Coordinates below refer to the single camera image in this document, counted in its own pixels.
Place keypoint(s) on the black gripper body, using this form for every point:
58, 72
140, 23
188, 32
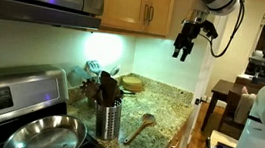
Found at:
188, 35

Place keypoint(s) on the light perforated wooden spoon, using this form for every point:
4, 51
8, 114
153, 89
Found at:
143, 123

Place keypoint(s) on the dark round wooden spoon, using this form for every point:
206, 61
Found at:
117, 92

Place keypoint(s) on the dark wooden table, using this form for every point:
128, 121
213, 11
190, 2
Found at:
219, 89

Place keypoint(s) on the stack of round wooden trivets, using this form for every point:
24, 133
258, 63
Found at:
132, 83

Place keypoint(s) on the shiny metal ladle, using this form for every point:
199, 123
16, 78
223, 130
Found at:
115, 70

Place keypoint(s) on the dark wooden flat spatula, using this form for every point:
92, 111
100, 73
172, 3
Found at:
106, 87

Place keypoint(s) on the wooden chair with cushion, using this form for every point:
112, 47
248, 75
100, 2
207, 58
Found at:
244, 107

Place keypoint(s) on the blue slotted spatula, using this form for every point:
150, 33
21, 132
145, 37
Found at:
93, 67

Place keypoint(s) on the dark slotted turner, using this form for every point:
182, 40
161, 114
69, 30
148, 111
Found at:
89, 89

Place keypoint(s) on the perforated metal utensil holder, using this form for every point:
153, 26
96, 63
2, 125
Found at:
108, 121

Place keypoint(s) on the pale blue solid spatula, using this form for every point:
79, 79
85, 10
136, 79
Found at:
78, 76

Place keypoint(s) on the stainless steel frying pan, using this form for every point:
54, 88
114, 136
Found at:
48, 136

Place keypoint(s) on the stainless steel gas stove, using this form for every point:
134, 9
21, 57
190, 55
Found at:
9, 97

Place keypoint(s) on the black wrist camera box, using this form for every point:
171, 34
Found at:
210, 29

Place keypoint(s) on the wooden wall cabinet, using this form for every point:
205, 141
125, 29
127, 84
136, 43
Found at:
126, 6

